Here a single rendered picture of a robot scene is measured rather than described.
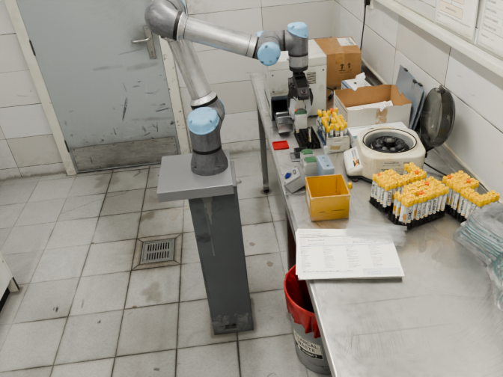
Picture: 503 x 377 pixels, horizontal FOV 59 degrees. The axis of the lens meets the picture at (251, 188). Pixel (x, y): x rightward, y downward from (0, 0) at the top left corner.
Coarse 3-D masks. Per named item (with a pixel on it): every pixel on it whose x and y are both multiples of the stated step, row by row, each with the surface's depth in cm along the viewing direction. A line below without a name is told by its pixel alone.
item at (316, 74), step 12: (312, 48) 216; (312, 60) 207; (324, 60) 207; (264, 72) 227; (276, 72) 208; (288, 72) 209; (312, 72) 210; (324, 72) 210; (264, 84) 235; (276, 84) 211; (312, 84) 213; (324, 84) 214; (276, 96) 214; (324, 96) 217; (276, 108) 232; (288, 108) 219; (312, 108) 220; (324, 108) 221
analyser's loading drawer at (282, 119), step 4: (276, 112) 220; (280, 112) 220; (284, 112) 212; (276, 116) 213; (280, 116) 213; (284, 116) 213; (288, 116) 208; (276, 120) 212; (280, 120) 209; (284, 120) 209; (288, 120) 210; (280, 124) 204; (284, 124) 204; (288, 124) 204; (292, 124) 205; (280, 128) 205; (284, 128) 205; (288, 128) 206; (292, 128) 206
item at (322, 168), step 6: (318, 156) 170; (324, 156) 169; (318, 162) 169; (324, 162) 166; (330, 162) 166; (318, 168) 171; (324, 168) 162; (330, 168) 162; (318, 174) 172; (324, 174) 164; (330, 174) 164
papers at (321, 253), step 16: (304, 240) 144; (320, 240) 143; (336, 240) 142; (352, 240) 142; (368, 240) 141; (304, 256) 138; (320, 256) 137; (336, 256) 136; (352, 256) 136; (368, 256) 135; (384, 256) 135; (304, 272) 132; (320, 272) 131; (336, 272) 131; (352, 272) 130; (368, 272) 130; (384, 272) 129; (400, 272) 129
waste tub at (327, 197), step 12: (312, 180) 159; (324, 180) 160; (336, 180) 160; (312, 192) 162; (324, 192) 162; (336, 192) 163; (348, 192) 149; (312, 204) 149; (324, 204) 150; (336, 204) 150; (348, 204) 150; (312, 216) 152; (324, 216) 152; (336, 216) 153; (348, 216) 153
